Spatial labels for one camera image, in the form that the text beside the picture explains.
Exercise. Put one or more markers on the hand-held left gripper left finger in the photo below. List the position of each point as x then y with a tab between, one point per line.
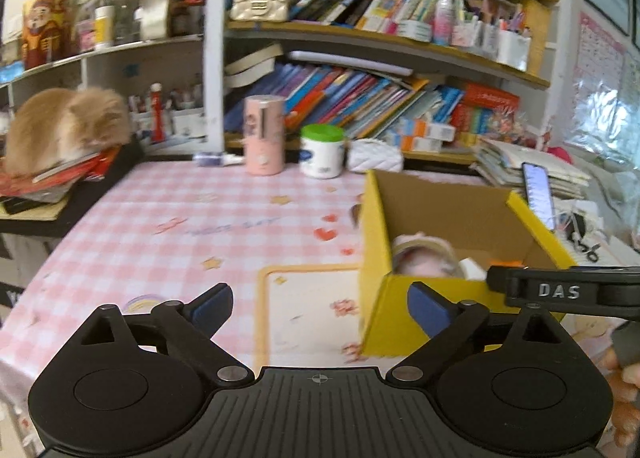
212	310

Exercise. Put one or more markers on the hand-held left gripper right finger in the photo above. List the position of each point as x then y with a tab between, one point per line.
430	308

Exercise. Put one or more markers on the yellow cardboard box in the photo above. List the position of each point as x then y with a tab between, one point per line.
390	308

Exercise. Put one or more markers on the pink plush toy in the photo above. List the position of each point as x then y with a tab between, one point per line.
425	263

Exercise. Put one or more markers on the white charger block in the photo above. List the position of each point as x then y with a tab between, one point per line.
472	270

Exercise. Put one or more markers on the yellow tape roll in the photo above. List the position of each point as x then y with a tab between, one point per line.
420	239

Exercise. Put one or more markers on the person's right hand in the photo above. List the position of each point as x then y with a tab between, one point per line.
625	398

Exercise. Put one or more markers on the pink checkered tablecloth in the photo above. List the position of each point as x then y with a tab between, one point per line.
150	248

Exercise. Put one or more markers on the black smartphone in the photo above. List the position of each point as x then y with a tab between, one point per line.
539	195

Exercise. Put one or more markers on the stack of papers and booklets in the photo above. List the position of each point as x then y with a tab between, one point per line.
530	165

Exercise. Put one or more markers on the small spray bottle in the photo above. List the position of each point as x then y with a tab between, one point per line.
215	159

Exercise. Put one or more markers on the white quilted bag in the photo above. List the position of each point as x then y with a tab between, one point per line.
375	157

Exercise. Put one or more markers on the orange blue white carton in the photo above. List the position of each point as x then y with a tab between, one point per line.
420	144
427	129

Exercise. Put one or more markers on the black electric keyboard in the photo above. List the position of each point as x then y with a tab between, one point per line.
100	188

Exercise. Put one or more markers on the pink cylinder humidifier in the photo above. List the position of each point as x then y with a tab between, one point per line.
265	138

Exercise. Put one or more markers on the white brush cup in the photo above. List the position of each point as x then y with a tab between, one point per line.
189	125

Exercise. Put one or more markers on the white jar green lid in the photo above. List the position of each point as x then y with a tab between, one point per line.
322	155

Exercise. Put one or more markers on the red boxed book set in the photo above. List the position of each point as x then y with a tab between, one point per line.
487	110

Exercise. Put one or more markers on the red paper stack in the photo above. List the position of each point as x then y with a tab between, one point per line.
75	173

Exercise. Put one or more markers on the row of colourful books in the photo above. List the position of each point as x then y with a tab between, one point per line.
340	98

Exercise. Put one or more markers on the thick paperback book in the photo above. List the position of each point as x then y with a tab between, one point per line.
247	78
252	60

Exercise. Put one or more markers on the orange fluffy cat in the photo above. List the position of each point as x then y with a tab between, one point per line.
60	128

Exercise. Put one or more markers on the white pen holder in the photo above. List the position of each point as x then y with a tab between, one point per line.
515	50

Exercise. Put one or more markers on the white shelf unit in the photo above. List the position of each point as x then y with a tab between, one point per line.
150	63

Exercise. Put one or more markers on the grey flat book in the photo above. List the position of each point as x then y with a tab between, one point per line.
350	64

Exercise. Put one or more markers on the wooden bookshelf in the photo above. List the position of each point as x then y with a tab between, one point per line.
215	38

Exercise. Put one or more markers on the pink pattern pen holder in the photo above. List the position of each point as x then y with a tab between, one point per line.
467	33

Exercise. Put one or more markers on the white bottle yellow label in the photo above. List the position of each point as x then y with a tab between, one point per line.
104	28

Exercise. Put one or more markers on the white curved ornament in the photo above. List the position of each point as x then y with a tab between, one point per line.
156	8

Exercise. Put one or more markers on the blue wet wipes pack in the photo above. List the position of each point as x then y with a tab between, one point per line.
11	73

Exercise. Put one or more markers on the fortune god figure box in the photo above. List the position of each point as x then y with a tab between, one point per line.
45	33

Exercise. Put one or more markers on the pink wall chart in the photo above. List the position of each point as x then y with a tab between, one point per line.
597	68

